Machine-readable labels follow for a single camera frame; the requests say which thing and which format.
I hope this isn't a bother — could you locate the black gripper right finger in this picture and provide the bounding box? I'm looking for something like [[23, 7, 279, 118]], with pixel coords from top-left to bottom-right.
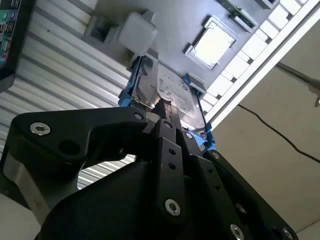
[[161, 99, 299, 240]]

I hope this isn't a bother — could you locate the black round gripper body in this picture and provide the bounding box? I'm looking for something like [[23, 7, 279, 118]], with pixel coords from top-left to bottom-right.
[[37, 160, 194, 240]]

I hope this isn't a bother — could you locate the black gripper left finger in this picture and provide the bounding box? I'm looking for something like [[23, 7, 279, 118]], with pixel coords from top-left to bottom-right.
[[0, 103, 188, 223]]

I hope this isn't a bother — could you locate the hard disk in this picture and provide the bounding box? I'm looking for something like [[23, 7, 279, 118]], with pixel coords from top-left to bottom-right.
[[117, 56, 217, 153]]

